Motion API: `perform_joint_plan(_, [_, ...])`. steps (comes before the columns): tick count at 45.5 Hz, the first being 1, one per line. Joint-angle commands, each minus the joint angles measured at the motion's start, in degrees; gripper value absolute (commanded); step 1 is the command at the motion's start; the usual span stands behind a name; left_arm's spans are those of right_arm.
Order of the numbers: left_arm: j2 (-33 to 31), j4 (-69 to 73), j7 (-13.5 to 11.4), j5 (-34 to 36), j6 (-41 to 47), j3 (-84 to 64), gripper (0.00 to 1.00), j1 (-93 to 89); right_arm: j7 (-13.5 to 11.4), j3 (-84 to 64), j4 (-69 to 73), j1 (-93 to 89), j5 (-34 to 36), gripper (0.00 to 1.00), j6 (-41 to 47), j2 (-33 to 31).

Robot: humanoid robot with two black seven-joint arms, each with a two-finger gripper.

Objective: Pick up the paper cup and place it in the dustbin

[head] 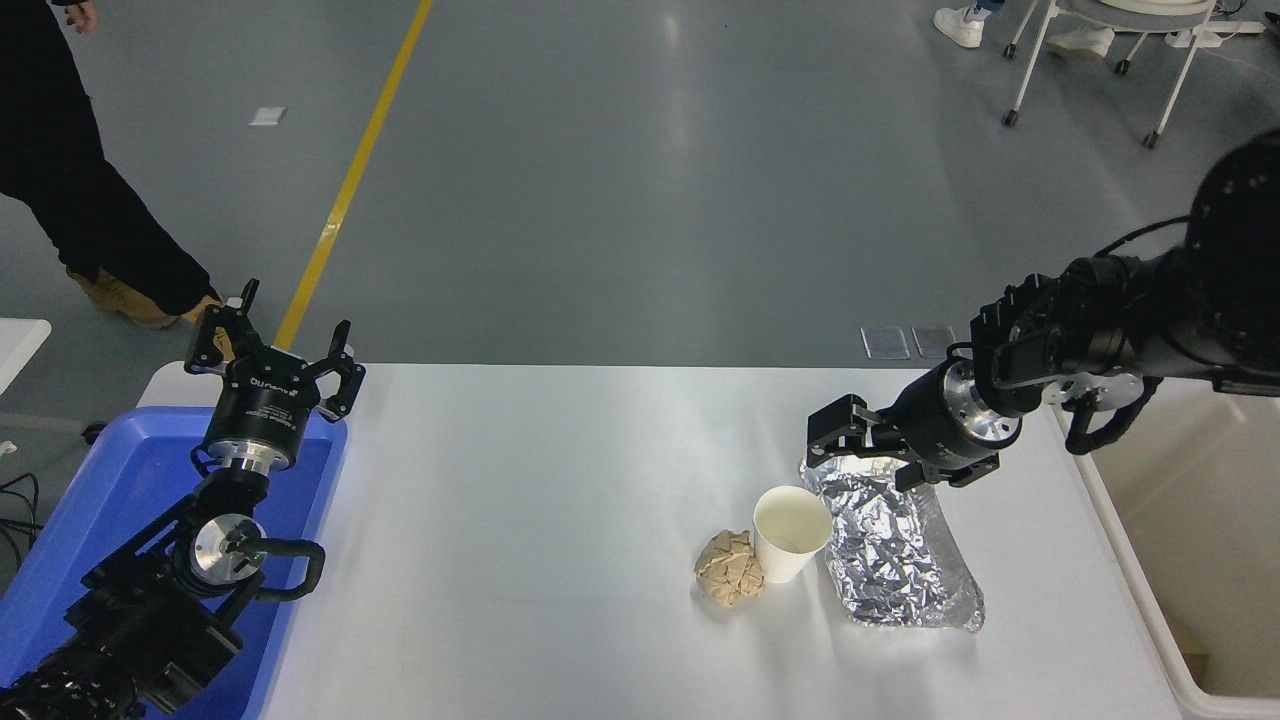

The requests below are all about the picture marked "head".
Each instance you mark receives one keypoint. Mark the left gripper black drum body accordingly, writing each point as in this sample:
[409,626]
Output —
[264,402]

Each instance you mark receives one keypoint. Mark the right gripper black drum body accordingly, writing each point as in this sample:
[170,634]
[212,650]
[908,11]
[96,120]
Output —
[930,420]

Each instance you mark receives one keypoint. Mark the white paper cup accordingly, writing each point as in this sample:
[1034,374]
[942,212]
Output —
[790,530]

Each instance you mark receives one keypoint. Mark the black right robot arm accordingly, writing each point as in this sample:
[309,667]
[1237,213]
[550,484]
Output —
[1160,310]

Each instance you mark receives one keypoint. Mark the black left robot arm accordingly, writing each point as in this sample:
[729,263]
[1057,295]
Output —
[120,620]

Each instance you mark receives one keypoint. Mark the person's hand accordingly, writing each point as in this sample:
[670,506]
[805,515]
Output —
[84,14]

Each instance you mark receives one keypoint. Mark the clear floor plate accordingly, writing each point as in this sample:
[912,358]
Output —
[932,340]
[885,342]

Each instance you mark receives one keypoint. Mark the crumpled silver foil tray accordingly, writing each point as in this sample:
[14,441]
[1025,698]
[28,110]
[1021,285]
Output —
[890,550]

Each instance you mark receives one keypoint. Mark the blue plastic tray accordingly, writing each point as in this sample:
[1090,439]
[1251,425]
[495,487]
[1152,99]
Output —
[110,480]

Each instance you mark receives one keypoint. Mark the crumpled tan paper ball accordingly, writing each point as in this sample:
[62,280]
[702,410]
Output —
[728,572]

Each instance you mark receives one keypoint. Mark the small white floor tag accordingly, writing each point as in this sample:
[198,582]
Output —
[268,117]

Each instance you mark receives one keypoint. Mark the person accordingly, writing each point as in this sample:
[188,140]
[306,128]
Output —
[60,150]
[960,27]

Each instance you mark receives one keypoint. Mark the large pale plastic bin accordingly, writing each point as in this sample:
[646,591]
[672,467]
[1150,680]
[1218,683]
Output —
[1200,560]

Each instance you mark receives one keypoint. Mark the white wheeled chair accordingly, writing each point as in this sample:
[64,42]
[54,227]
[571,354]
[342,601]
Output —
[1185,60]

